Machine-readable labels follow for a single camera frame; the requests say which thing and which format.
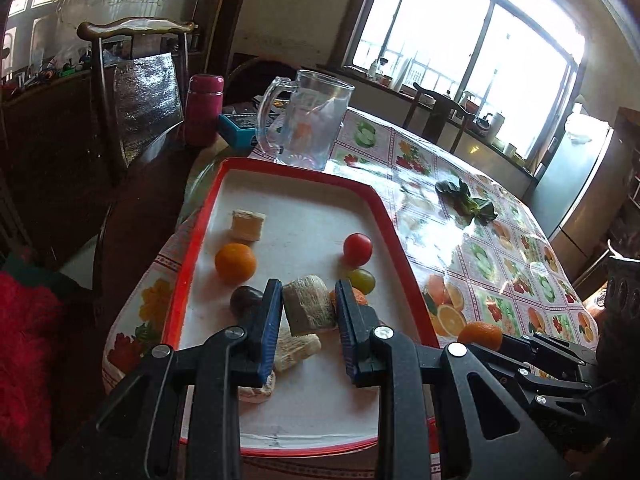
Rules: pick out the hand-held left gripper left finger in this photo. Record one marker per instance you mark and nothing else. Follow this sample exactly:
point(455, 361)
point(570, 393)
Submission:
point(270, 332)

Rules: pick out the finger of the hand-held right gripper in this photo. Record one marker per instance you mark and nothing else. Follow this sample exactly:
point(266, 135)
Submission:
point(520, 372)
point(550, 347)

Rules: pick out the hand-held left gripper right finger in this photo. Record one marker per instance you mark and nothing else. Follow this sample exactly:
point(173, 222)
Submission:
point(346, 332)

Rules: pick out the beige fibrous sugarcane chunk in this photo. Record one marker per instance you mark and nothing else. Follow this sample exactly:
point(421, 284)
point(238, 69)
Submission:
point(307, 305)
point(247, 225)
point(297, 350)

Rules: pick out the small orange kumquat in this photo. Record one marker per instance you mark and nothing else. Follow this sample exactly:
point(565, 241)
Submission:
point(359, 298)

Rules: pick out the dark purple passion fruit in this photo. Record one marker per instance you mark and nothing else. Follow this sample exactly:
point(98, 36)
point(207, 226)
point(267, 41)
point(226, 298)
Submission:
point(245, 300)

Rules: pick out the green grape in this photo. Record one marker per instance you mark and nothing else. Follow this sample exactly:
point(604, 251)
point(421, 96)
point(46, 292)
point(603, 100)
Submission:
point(363, 281)

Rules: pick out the large orange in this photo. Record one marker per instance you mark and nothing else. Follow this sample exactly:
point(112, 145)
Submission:
point(235, 262)
point(480, 335)

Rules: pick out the round fibrous sugarcane slice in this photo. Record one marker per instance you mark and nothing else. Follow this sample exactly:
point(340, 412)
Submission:
point(252, 394)

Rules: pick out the red tomato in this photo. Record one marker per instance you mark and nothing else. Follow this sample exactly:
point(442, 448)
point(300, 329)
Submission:
point(357, 249)

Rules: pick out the red rimmed white tray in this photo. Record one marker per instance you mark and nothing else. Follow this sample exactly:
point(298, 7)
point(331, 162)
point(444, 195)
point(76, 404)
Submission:
point(310, 210)

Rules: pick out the fruit print tablecloth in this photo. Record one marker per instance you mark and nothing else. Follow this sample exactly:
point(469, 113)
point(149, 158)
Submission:
point(450, 240)

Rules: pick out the silver refrigerator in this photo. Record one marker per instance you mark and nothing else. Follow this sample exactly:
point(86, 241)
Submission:
point(575, 200)

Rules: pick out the green leafy sprig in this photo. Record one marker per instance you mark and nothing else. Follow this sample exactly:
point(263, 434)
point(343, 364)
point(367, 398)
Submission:
point(470, 205)

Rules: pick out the blue box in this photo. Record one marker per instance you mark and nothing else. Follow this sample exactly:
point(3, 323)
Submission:
point(237, 127)

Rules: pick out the clear glass mug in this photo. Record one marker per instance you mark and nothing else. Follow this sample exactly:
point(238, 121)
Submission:
point(315, 120)

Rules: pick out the metal kettle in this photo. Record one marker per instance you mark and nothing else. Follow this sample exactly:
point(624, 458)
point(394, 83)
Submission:
point(492, 125)

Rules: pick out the dark red thermos bottle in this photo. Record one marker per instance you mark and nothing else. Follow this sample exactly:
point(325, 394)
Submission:
point(202, 110)

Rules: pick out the dark wooden chair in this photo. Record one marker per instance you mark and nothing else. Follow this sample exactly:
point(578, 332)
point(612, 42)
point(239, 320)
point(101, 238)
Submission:
point(437, 110)

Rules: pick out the red fuzzy cloth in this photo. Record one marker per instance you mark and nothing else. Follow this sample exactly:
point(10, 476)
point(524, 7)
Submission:
point(25, 360)

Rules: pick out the silver foil sheet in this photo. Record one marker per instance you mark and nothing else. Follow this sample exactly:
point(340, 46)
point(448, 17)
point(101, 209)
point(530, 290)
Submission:
point(147, 100)

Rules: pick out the dark wooden cabinet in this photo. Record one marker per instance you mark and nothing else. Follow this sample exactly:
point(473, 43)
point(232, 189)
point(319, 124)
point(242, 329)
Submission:
point(50, 150)

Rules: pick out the large window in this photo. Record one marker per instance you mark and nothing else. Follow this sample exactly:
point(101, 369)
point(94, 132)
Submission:
point(425, 20)

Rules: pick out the wooden chair with curved rail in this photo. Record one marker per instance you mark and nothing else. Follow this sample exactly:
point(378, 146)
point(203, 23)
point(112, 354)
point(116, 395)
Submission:
point(135, 26)

